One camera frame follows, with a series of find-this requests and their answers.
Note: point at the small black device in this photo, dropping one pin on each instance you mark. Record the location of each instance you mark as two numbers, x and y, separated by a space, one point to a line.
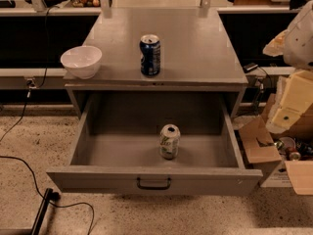
250 67

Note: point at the black drawer handle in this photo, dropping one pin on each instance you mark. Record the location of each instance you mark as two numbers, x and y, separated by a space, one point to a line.
153 185

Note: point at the grey cabinet counter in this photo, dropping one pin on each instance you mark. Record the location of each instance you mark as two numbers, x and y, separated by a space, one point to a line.
195 53

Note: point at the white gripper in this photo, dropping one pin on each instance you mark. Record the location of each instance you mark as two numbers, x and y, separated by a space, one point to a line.
301 44

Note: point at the white bowl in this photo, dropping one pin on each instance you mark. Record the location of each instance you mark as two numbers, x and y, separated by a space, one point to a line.
82 61

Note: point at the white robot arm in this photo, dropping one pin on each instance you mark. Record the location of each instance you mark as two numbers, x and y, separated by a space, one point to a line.
295 44

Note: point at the white green 7up can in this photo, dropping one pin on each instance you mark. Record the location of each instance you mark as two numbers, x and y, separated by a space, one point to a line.
169 141

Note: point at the open cardboard box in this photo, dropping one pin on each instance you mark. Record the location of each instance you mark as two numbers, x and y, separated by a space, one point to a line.
262 154

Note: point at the black metal floor stand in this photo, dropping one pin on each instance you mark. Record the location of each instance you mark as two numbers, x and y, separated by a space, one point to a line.
50 197

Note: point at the red can in box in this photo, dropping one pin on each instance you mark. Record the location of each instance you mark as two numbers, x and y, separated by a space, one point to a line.
292 154

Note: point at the open grey top drawer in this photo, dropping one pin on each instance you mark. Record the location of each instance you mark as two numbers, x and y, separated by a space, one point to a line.
117 141

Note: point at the blue pepsi can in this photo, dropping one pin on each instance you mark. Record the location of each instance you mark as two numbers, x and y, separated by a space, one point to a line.
150 54

